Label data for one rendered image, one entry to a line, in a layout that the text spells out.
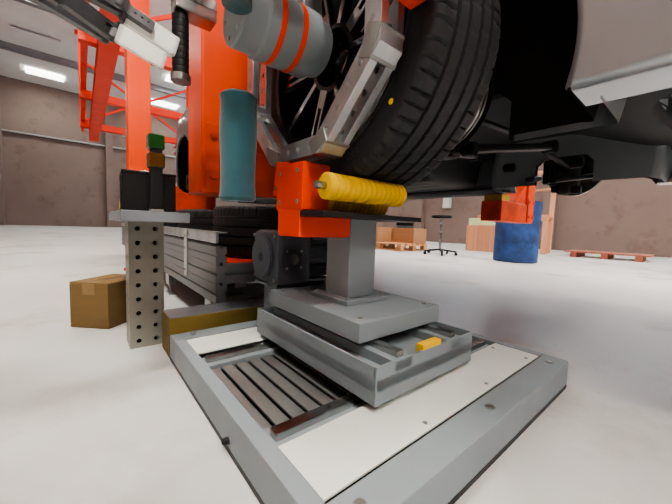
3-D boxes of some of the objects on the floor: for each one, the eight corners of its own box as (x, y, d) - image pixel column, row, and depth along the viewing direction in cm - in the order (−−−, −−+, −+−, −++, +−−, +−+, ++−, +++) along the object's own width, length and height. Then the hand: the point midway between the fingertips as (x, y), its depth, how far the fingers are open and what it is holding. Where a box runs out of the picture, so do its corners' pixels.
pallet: (561, 255, 634) (562, 250, 633) (573, 254, 691) (574, 249, 690) (650, 262, 535) (651, 256, 534) (656, 260, 592) (656, 254, 591)
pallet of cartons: (428, 250, 645) (429, 228, 641) (398, 251, 595) (400, 227, 591) (385, 246, 748) (386, 227, 745) (357, 246, 699) (358, 226, 695)
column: (164, 342, 107) (163, 222, 104) (130, 349, 101) (127, 220, 98) (159, 334, 115) (157, 221, 112) (126, 340, 109) (124, 220, 105)
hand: (149, 41), depth 48 cm, fingers open, 5 cm apart
